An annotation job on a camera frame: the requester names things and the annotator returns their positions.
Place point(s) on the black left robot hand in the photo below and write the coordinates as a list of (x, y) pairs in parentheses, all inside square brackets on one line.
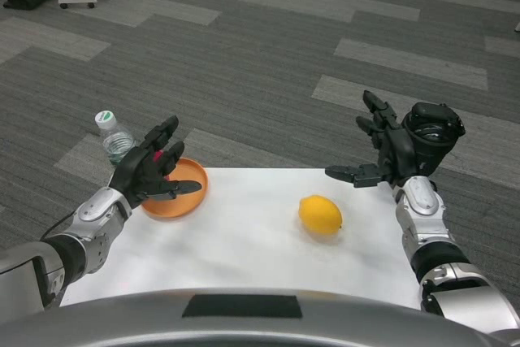
[(140, 168)]

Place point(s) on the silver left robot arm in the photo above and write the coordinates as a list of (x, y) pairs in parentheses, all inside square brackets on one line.
[(81, 233)]

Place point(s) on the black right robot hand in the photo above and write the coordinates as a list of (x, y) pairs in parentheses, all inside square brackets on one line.
[(388, 152)]

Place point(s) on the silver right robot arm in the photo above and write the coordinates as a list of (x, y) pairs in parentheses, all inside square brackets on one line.
[(438, 249)]

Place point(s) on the black cylindrical container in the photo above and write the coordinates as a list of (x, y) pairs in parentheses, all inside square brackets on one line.
[(432, 140)]

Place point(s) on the small red object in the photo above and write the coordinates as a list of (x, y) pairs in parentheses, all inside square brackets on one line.
[(158, 156)]

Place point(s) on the orange round plate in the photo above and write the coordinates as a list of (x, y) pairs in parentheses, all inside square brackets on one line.
[(191, 196)]

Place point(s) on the silver robot chest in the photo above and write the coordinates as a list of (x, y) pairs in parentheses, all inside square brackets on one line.
[(260, 318)]

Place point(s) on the white paper table cover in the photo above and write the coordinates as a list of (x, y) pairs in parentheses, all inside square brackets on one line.
[(243, 241)]

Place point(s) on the yellow lemon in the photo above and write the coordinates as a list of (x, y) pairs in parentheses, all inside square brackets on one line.
[(320, 215)]

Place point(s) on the clear plastic water bottle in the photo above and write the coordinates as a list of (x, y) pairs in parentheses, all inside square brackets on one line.
[(115, 141)]

